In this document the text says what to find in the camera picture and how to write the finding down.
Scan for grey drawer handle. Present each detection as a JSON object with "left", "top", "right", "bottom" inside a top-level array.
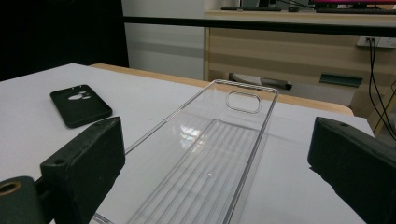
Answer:
[{"left": 319, "top": 73, "right": 364, "bottom": 88}]

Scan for white power strip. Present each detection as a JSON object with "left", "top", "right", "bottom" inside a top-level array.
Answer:
[{"left": 356, "top": 35, "right": 396, "bottom": 49}]

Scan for wooden table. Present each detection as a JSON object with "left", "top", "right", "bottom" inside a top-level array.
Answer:
[{"left": 89, "top": 63, "right": 355, "bottom": 117}]

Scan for black hanging cable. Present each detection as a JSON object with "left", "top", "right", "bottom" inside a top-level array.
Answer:
[
  {"left": 368, "top": 37, "right": 396, "bottom": 142},
  {"left": 372, "top": 37, "right": 396, "bottom": 127}
]

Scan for white table sheet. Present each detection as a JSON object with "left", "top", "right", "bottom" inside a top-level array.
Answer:
[{"left": 0, "top": 63, "right": 375, "bottom": 224}]

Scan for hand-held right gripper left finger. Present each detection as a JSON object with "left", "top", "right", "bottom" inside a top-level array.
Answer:
[{"left": 39, "top": 116, "right": 126, "bottom": 224}]

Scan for white cabinet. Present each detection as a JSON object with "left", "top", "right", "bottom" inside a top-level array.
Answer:
[{"left": 120, "top": 0, "right": 209, "bottom": 81}]

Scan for black frame bar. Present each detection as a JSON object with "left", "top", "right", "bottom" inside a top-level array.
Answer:
[{"left": 122, "top": 16, "right": 396, "bottom": 38}]

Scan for clear plastic tray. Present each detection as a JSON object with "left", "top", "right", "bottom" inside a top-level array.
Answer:
[{"left": 90, "top": 78, "right": 280, "bottom": 224}]

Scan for black phone case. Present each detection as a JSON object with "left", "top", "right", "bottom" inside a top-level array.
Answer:
[{"left": 49, "top": 84, "right": 114, "bottom": 129}]

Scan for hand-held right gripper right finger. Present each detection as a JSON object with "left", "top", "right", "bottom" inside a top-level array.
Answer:
[{"left": 307, "top": 116, "right": 396, "bottom": 224}]

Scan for dark curtain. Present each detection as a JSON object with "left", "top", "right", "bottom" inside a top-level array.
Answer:
[{"left": 0, "top": 0, "right": 129, "bottom": 82}]

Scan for black keyboard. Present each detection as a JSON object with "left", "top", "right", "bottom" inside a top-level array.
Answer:
[
  {"left": 316, "top": 7, "right": 396, "bottom": 15},
  {"left": 220, "top": 5, "right": 283, "bottom": 13}
]

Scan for light wooden desk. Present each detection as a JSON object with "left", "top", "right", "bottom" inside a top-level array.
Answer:
[{"left": 204, "top": 8, "right": 396, "bottom": 138}]

